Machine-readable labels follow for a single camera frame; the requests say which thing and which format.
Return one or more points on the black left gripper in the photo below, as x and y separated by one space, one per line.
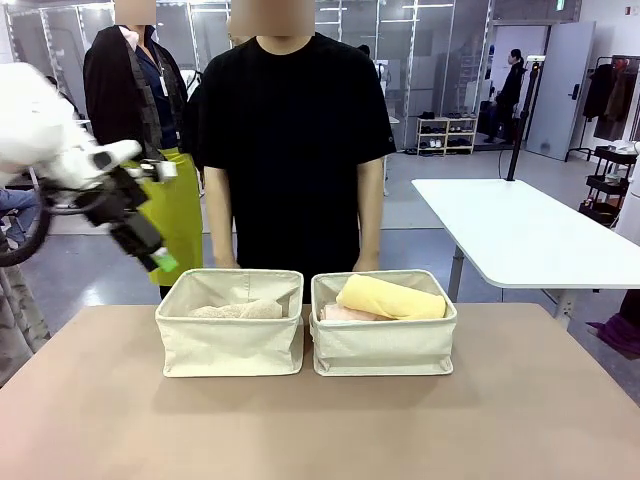
117 200

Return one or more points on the beige towel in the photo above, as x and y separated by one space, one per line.
240 311

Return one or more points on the pink towel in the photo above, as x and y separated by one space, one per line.
345 314

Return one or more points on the yellow towel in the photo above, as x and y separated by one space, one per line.
395 300

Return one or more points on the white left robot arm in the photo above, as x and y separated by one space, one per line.
30 125

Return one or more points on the person's right forearm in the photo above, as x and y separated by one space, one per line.
220 210

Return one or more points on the person's left forearm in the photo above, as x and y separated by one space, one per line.
371 210

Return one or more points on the person's right hand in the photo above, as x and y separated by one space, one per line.
226 262

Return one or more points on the person's left hand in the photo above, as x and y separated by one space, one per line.
367 264

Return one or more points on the cream fabric basket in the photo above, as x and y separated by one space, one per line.
225 345
380 345

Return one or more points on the seated person in jeans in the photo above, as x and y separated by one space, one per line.
17 205

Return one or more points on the grey fuzzy cloth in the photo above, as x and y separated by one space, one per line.
20 310

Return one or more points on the mannequin with yellow apron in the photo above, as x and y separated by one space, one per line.
150 100

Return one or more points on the person in black t-shirt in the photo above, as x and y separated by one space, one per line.
295 150

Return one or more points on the wooden shoe rack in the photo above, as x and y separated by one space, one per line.
446 135

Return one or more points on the white side table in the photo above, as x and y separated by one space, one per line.
525 230

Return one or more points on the woman in black clothes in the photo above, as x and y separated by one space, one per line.
510 95

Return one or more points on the black tripod pole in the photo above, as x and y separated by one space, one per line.
522 115

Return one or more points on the grey open door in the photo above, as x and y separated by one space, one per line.
560 90

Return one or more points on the black utility cart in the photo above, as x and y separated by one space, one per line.
607 185

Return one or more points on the purple fabric bag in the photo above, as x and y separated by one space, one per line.
617 327

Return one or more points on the black coat rack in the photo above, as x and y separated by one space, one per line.
612 95

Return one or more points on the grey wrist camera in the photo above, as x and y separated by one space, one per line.
162 171

